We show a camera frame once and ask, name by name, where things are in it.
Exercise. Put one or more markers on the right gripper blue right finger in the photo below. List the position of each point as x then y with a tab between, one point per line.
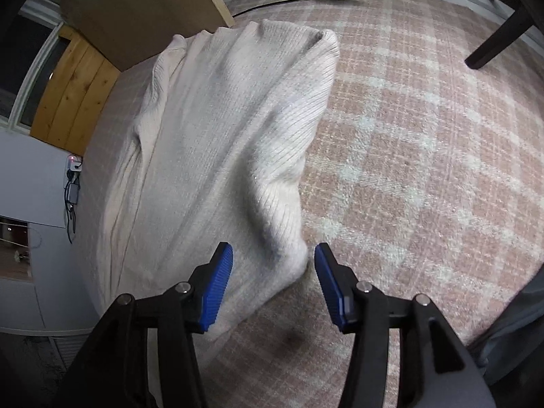
337	282

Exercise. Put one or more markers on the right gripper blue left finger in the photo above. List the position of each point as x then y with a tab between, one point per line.
209	282

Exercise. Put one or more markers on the cream knit sweater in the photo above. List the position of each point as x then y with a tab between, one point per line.
215	154

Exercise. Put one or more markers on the plaid beige floor mat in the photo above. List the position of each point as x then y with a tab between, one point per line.
424	176

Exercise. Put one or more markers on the white power strip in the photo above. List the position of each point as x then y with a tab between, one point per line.
74	164

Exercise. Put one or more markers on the dark teal jacket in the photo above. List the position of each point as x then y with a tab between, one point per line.
514	335

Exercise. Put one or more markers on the pine plank panel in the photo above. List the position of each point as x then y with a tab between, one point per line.
74	96

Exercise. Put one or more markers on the light plywood board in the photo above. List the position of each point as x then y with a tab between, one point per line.
128	32

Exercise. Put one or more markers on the black charger with cable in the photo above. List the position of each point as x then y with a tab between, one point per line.
71	199

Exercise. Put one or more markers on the white window frame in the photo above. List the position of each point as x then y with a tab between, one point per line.
31	48

